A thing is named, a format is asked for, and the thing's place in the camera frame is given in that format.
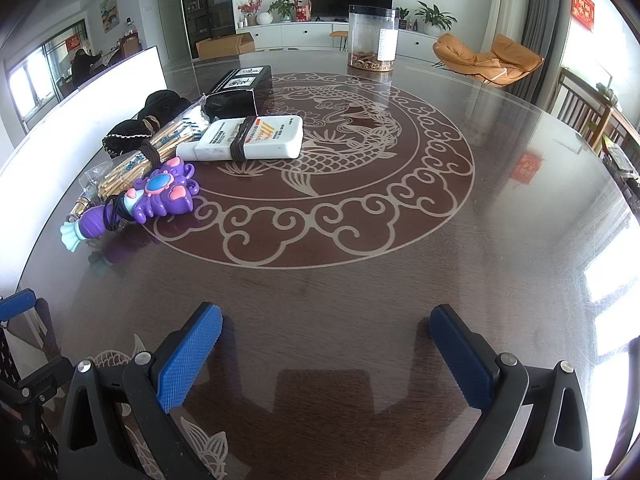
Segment glass sliding door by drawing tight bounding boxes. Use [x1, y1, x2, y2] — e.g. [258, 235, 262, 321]
[5, 20, 93, 126]

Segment white case with rubber band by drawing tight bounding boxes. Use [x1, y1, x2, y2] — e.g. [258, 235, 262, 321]
[176, 115, 304, 162]

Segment wrapped chopstick bundle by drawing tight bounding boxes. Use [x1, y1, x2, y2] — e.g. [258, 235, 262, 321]
[65, 94, 208, 221]

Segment clear plastic jar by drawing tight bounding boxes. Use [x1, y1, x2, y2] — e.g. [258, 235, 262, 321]
[348, 4, 399, 73]

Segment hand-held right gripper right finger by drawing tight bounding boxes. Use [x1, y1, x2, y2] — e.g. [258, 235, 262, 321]
[429, 304, 593, 480]

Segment orange lounge chair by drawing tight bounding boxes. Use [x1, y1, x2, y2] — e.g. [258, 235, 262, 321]
[432, 33, 544, 87]

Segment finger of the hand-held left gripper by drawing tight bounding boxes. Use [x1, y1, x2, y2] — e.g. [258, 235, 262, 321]
[0, 289, 37, 322]
[0, 357, 76, 410]

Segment bushy potted green plant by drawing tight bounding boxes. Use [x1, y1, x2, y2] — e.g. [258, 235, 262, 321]
[267, 0, 300, 22]

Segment cardboard box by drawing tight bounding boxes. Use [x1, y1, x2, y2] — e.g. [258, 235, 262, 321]
[196, 32, 256, 60]

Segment black dotted bag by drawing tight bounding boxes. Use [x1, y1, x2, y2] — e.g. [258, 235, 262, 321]
[0, 300, 63, 480]

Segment white television cabinet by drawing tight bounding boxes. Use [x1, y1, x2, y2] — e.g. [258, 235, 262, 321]
[235, 19, 441, 54]

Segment large potted green plant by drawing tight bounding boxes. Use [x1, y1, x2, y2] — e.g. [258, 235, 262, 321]
[415, 1, 457, 37]

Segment grey curtain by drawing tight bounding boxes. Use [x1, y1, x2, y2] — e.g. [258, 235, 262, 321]
[515, 0, 573, 103]

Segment black rectangular box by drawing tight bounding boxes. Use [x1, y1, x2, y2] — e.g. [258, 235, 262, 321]
[206, 65, 273, 116]

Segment purple toy wand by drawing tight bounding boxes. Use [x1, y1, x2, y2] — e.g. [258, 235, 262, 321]
[60, 157, 201, 252]

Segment red wall hanging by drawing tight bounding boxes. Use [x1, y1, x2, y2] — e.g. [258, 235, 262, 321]
[571, 0, 596, 31]

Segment long white panel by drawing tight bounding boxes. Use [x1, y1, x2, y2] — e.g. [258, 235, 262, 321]
[0, 46, 168, 291]

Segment white door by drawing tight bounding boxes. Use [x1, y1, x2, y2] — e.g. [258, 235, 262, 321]
[154, 0, 177, 61]

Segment dark glass display cabinet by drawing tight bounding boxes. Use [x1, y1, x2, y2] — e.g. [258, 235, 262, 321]
[177, 0, 236, 61]

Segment black hat with zigzag trim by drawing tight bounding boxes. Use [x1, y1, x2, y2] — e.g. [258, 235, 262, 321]
[102, 89, 192, 158]

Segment dark wooden chair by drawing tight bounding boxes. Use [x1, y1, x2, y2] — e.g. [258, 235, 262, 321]
[555, 67, 640, 157]

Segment red flowers in vase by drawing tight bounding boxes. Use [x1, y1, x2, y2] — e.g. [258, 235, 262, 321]
[237, 0, 265, 27]

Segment white curtain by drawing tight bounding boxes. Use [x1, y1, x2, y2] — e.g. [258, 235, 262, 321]
[482, 0, 533, 56]

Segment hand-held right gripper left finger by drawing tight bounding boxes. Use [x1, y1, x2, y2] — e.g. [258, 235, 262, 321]
[59, 302, 223, 480]

